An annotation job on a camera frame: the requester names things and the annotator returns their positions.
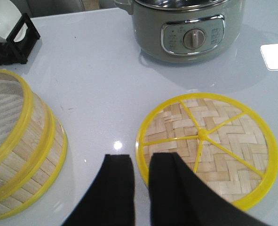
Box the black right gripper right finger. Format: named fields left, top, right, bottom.
left=148, top=153, right=265, bottom=226

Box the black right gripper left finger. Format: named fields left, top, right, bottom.
left=63, top=154, right=135, bottom=226

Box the bamboo steamer lid yellow rim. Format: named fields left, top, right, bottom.
left=135, top=93, right=278, bottom=210

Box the bamboo steamer top tier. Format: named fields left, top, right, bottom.
left=0, top=68, right=55, bottom=206

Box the bamboo steamer tier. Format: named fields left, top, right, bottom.
left=0, top=110, right=67, bottom=220
left=0, top=68, right=55, bottom=206

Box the bamboo steamer bottom tier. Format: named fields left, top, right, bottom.
left=0, top=110, right=67, bottom=220

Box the white steamer liner cloth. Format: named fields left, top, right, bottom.
left=0, top=81, right=24, bottom=145

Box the grey-green electric cooking pot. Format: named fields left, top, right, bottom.
left=114, top=0, right=246, bottom=63

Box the black dish rack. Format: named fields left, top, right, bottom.
left=0, top=13, right=40, bottom=65

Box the white bowl rightmost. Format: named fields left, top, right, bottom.
left=0, top=0, right=22, bottom=43

